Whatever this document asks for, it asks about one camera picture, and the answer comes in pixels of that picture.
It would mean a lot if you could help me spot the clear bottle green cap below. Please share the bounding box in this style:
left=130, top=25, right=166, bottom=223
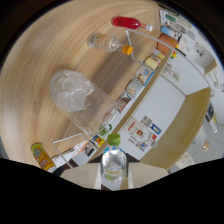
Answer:
left=99, top=133, right=128, bottom=184

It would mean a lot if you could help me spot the yellow drink can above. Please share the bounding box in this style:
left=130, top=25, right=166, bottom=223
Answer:
left=30, top=142, right=56, bottom=171

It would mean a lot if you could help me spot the clear bottle orange cap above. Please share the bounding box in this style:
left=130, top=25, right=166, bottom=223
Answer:
left=85, top=32, right=134, bottom=56

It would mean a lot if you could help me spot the red liquid bottle white cap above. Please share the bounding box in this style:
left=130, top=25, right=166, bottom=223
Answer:
left=110, top=15, right=154, bottom=33

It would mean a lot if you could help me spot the yellow red lidded cup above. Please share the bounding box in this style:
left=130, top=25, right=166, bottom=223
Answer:
left=90, top=134, right=106, bottom=149

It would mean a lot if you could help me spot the white cup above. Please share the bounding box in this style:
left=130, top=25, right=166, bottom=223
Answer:
left=124, top=79, right=145, bottom=99

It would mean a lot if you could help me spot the pale yellow cup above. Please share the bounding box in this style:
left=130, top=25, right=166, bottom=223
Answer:
left=143, top=55, right=162, bottom=71

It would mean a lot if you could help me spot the white metal wooden shelf rack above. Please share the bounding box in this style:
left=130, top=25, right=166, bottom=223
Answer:
left=51, top=28, right=214, bottom=174

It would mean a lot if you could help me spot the white green mug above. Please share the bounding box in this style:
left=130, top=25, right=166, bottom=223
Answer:
left=96, top=123, right=114, bottom=137

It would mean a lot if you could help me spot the red rim bowl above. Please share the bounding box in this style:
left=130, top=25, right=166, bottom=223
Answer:
left=114, top=95, right=133, bottom=114

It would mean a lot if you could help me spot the clear glass with ice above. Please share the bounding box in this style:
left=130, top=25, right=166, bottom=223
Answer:
left=49, top=69, right=118, bottom=138

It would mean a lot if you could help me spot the blue label tub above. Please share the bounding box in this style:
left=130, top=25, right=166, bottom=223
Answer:
left=134, top=64, right=156, bottom=86

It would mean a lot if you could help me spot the orange basket with fruit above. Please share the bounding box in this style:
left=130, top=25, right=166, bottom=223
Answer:
left=156, top=33, right=179, bottom=54

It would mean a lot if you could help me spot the white bottle blue band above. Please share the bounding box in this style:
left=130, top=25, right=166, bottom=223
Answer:
left=159, top=25, right=181, bottom=39

